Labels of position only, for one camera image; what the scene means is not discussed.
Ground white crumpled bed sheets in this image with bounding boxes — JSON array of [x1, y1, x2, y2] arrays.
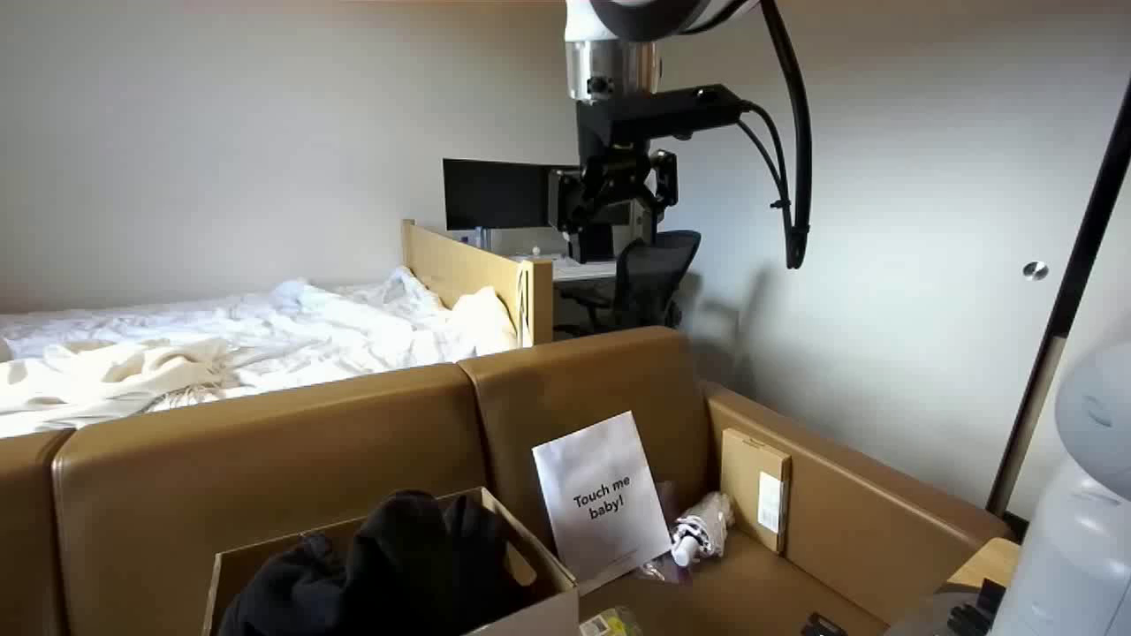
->
[[0, 265, 519, 443]]

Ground black office chair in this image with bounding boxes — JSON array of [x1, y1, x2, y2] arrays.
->
[[554, 227, 708, 339]]

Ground large open cardboard box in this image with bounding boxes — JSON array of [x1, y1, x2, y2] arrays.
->
[[0, 326, 1014, 636]]

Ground beige cardboard flap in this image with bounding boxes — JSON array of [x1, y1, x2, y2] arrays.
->
[[944, 533, 1025, 594]]

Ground black computer monitor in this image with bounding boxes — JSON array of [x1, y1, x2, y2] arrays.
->
[[441, 155, 571, 238]]

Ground dark fleece garment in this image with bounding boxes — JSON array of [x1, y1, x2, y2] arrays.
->
[[215, 488, 544, 636]]

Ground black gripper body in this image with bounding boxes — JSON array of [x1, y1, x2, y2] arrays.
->
[[572, 95, 666, 190]]

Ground black slanted pole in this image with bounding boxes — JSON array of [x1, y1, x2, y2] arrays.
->
[[985, 76, 1131, 517]]

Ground white plastic bottle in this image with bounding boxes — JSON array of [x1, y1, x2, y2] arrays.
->
[[670, 492, 739, 571]]

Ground white desk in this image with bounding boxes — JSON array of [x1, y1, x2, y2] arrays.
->
[[482, 222, 621, 291]]

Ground small labelled cardboard package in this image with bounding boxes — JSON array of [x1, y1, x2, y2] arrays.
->
[[718, 425, 796, 559]]

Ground white rounded appliance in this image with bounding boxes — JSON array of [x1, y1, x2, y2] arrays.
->
[[985, 335, 1131, 636]]

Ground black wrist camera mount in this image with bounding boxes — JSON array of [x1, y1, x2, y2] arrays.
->
[[578, 80, 757, 155]]

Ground white paper sign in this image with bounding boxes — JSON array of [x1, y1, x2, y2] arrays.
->
[[526, 405, 677, 585]]

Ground wooden bed frame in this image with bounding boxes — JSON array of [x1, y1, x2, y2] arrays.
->
[[400, 216, 559, 348]]

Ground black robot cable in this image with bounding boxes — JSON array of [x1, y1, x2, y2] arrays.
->
[[680, 0, 819, 271]]

